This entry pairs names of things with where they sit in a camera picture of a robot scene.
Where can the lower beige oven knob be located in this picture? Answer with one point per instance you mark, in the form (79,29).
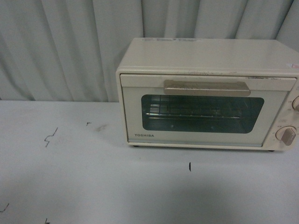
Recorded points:
(286,134)

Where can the cream glass oven door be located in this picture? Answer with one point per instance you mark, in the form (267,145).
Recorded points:
(270,109)

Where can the metal wire oven rack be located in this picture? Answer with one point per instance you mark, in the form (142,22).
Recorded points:
(192,107)

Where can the white pleated curtain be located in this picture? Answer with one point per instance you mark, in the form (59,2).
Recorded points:
(69,50)

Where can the beige oven knob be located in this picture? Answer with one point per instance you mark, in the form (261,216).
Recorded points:
(286,134)
(295,104)

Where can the upper beige oven knob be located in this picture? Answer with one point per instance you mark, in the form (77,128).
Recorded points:
(295,104)

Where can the cream Toshiba toaster oven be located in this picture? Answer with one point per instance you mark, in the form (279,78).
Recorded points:
(207,57)

